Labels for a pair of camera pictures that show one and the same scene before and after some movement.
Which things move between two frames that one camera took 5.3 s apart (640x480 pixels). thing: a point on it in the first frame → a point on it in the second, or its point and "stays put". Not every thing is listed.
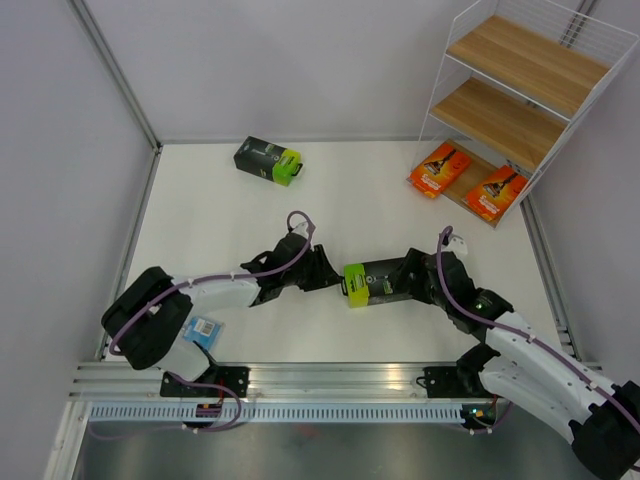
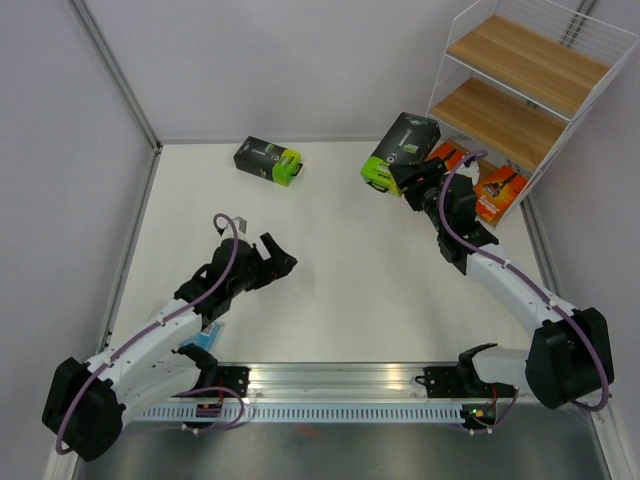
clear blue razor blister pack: [202, 330] stays put
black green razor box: [372, 283] → [413, 139]
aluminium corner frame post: [116, 70] stays put
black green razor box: [269, 160] stays put
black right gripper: [413, 262] → [406, 175]
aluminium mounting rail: [128, 383] stays put
